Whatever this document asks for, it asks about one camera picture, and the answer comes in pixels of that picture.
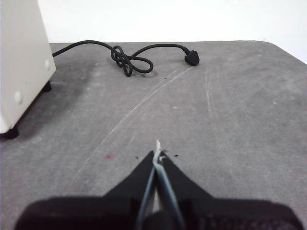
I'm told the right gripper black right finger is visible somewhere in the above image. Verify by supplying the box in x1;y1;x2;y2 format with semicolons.
153;150;305;230

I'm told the cream Toshiba toaster oven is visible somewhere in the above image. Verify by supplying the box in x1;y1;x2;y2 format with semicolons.
0;0;57;140

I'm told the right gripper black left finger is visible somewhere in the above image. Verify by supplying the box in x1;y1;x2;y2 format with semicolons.
14;150;158;230

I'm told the black power cable with plug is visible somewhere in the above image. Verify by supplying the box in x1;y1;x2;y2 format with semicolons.
52;40;200;77

